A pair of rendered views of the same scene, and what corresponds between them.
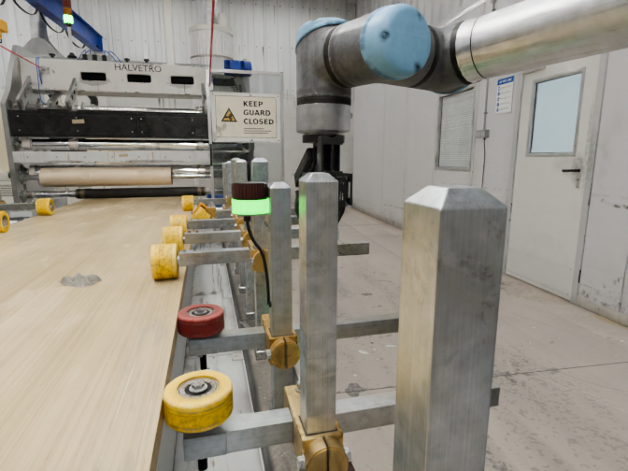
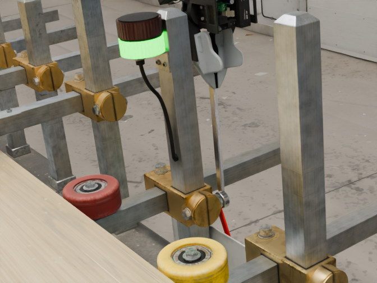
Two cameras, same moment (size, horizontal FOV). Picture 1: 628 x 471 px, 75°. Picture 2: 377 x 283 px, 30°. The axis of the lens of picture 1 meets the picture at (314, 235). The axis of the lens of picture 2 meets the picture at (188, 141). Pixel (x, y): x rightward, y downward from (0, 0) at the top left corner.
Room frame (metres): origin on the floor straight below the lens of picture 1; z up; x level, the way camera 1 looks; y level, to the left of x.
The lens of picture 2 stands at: (-0.21, 0.34, 1.33)
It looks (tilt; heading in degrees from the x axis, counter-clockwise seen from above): 22 degrees down; 342
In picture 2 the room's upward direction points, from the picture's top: 6 degrees counter-clockwise
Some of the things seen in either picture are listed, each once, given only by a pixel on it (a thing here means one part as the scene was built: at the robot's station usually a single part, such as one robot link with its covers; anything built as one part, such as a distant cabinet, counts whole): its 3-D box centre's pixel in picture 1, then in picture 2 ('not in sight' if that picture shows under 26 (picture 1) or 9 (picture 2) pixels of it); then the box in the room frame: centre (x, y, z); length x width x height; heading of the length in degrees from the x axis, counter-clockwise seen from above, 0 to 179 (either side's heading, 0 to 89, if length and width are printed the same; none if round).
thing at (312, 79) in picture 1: (324, 66); not in sight; (0.70, -0.02, 1.32); 0.10 x 0.09 x 0.12; 38
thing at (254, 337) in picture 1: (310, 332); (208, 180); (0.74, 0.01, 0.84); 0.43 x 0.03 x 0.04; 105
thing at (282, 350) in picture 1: (278, 339); (180, 196); (0.70, 0.07, 0.85); 0.14 x 0.06 x 0.05; 15
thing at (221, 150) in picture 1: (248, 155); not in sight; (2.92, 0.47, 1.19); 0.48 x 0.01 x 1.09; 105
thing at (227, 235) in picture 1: (258, 234); (47, 66); (1.21, 0.17, 0.95); 0.50 x 0.04 x 0.04; 105
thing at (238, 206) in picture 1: (250, 205); (141, 44); (0.67, 0.10, 1.10); 0.06 x 0.06 x 0.02
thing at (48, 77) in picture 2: (249, 235); (38, 72); (1.19, 0.19, 0.95); 0.14 x 0.06 x 0.05; 15
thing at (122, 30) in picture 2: (249, 190); (139, 26); (0.67, 0.10, 1.12); 0.06 x 0.06 x 0.02
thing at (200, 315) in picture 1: (202, 338); (96, 218); (0.69, 0.20, 0.85); 0.08 x 0.08 x 0.11
